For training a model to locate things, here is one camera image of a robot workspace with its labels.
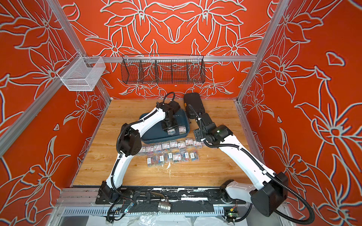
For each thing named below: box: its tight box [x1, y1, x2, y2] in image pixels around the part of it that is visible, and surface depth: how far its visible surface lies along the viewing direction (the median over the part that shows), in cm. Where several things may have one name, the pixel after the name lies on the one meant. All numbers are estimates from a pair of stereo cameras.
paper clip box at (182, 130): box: [178, 125, 187, 135], surface depth 99 cm
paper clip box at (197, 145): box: [193, 140, 203, 149], surface depth 92 cm
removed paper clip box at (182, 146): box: [177, 142, 187, 151], surface depth 92 cm
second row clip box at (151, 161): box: [147, 156, 157, 168], surface depth 85 cm
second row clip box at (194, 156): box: [189, 150, 200, 162], surface depth 87 cm
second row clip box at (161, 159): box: [156, 153, 166, 166], surface depth 86 cm
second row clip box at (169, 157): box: [167, 152, 173, 162], surface depth 87 cm
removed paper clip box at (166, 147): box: [162, 142, 171, 152], surface depth 91 cm
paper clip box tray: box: [172, 153, 182, 164], surface depth 87 cm
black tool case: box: [183, 92, 206, 120], surface depth 119 cm
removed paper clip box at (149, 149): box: [145, 145, 155, 155], surface depth 89 cm
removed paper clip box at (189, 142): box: [185, 137, 194, 148], surface depth 92 cm
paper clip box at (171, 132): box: [166, 128, 176, 136], surface depth 92 cm
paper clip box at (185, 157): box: [181, 151, 190, 162], surface depth 87 cm
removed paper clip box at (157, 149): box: [153, 144, 162, 154], surface depth 91 cm
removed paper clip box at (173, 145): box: [169, 140, 179, 151], surface depth 92 cm
